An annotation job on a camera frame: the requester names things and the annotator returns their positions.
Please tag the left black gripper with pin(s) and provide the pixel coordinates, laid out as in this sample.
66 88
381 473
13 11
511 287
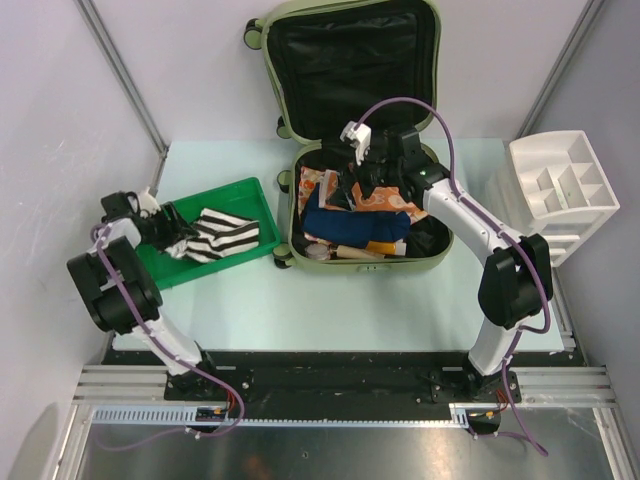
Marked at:
181 226

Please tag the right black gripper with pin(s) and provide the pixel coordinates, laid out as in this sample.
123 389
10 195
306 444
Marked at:
348 178

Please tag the black white striped cloth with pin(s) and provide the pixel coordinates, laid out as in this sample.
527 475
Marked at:
218 235

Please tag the orange rabbit print cloth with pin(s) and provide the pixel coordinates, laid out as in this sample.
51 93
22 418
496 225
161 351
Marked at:
383 199

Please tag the navy blue cloth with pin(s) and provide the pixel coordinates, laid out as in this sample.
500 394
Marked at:
354 229

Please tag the olive green hard-shell suitcase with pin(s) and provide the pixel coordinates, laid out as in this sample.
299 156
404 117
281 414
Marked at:
328 63

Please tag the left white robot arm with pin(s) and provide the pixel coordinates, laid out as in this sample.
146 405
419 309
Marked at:
118 291

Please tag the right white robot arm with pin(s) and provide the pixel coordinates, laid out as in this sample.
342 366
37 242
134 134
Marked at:
516 285

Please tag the green plastic tray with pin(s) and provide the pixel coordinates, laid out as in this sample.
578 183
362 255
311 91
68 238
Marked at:
244 198

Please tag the orange yellow tube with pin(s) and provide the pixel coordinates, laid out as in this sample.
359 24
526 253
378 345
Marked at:
397 249

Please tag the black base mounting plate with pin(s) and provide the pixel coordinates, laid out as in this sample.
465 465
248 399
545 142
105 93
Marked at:
350 386

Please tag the white plastic drawer organizer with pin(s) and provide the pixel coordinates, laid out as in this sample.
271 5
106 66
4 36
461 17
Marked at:
553 185

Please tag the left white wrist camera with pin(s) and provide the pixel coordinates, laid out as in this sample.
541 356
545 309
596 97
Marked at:
143 203

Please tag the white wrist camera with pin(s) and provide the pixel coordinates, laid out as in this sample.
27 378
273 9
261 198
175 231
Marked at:
358 137
143 203

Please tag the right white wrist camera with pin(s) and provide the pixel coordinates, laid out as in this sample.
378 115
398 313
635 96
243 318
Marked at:
358 137

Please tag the left aluminium frame post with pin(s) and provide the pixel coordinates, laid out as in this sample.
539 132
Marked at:
107 46

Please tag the aluminium frame post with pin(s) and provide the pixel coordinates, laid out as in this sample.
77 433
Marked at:
107 46
577 37

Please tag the right aluminium frame post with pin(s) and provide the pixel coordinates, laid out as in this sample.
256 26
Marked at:
577 37

